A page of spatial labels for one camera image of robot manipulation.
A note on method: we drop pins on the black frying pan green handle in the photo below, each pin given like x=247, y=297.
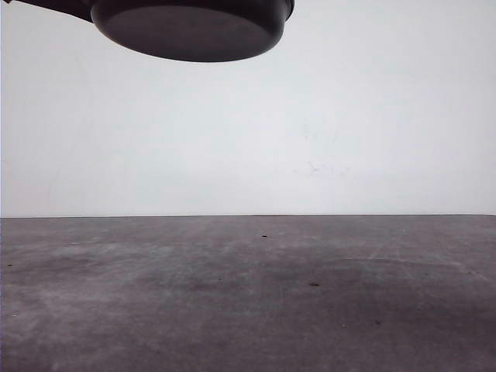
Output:
x=185, y=30

